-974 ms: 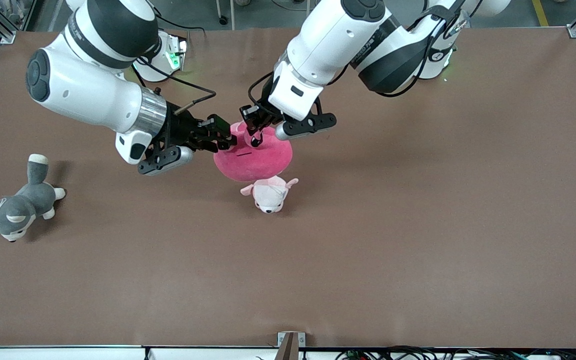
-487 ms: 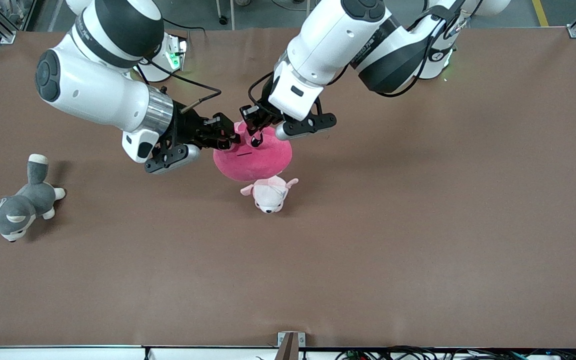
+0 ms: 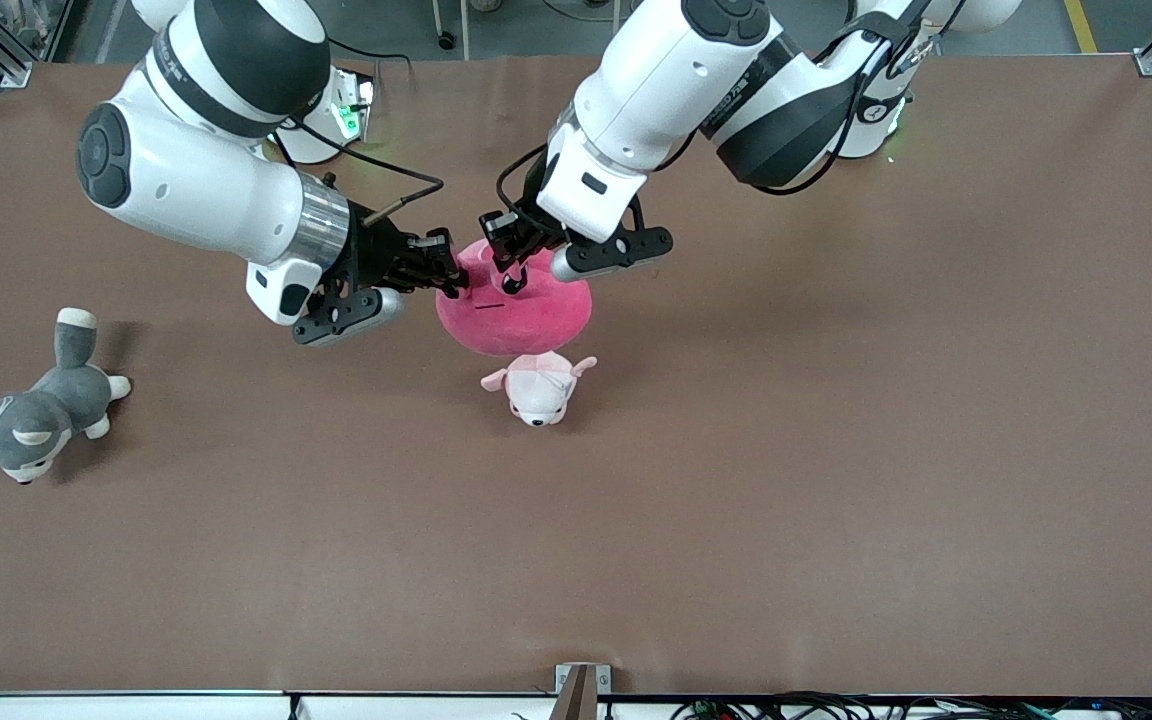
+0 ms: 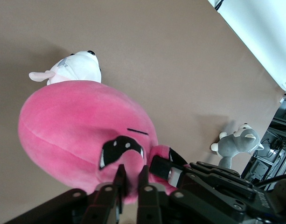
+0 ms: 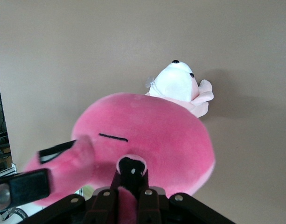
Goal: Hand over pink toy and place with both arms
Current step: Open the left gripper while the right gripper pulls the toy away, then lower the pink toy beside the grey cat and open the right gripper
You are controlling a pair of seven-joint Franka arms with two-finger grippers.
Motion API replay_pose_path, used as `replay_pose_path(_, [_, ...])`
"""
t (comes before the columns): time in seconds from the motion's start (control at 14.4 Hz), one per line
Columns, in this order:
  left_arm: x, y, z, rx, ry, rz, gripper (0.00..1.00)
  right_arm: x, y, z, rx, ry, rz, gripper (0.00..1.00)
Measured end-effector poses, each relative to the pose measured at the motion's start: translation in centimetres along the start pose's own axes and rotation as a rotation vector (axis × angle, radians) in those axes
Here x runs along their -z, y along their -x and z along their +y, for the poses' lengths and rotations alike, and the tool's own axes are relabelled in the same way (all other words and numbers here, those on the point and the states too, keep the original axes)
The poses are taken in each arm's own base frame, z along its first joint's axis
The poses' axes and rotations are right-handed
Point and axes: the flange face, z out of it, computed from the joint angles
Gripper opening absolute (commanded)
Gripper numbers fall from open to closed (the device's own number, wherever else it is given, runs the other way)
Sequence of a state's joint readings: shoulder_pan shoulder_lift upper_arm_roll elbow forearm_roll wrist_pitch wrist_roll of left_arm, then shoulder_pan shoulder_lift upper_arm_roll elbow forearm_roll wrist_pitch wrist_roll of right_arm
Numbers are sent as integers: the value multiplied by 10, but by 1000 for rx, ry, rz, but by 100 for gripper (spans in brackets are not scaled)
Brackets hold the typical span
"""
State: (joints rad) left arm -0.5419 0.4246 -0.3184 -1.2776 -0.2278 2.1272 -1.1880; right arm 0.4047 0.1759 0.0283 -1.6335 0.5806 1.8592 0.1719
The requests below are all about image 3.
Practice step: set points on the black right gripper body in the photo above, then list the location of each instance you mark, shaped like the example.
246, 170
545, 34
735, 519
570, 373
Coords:
377, 254

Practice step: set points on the round pink plush toy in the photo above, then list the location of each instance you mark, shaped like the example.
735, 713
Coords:
526, 320

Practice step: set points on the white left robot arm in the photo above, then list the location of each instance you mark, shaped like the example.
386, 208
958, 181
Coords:
656, 80

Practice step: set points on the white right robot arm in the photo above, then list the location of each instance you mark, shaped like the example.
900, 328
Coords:
196, 190

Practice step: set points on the pale pink puppy plush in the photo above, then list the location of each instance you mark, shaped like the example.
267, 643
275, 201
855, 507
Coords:
539, 395

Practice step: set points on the brown table cover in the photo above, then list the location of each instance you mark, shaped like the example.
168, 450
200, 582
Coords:
636, 560

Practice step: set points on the grey husky plush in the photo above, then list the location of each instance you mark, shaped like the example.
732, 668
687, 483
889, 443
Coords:
26, 425

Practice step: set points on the metal table bracket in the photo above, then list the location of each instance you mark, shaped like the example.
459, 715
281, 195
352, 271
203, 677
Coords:
604, 680

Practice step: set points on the white table edge rail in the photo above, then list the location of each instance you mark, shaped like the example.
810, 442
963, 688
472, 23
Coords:
136, 708

